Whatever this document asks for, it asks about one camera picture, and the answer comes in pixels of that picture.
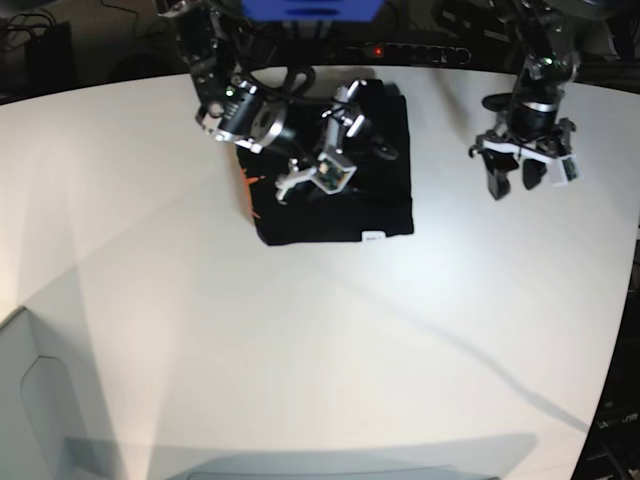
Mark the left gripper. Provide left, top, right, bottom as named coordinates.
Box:
left=481, top=102, right=561, bottom=200

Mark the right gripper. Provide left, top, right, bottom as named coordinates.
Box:
left=269, top=107, right=399, bottom=161

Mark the black T-shirt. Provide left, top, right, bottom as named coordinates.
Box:
left=237, top=79, right=414, bottom=246

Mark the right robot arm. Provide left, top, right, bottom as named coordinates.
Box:
left=156, top=1, right=398, bottom=167

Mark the white care label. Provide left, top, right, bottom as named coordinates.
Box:
left=361, top=230, right=387, bottom=243

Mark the black power strip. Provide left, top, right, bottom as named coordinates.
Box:
left=331, top=43, right=472, bottom=67

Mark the blue plastic bin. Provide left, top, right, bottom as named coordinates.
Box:
left=241, top=0, right=384, bottom=22

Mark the black box on floor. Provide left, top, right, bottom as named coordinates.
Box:
left=24, top=22, right=79, bottom=94

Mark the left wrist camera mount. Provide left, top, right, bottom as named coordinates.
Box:
left=469, top=118, right=582, bottom=187

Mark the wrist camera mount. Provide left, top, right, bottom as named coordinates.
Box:
left=469, top=118, right=582, bottom=187
left=273, top=78, right=369, bottom=204

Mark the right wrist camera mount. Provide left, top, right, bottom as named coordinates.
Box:
left=273, top=78, right=369, bottom=204

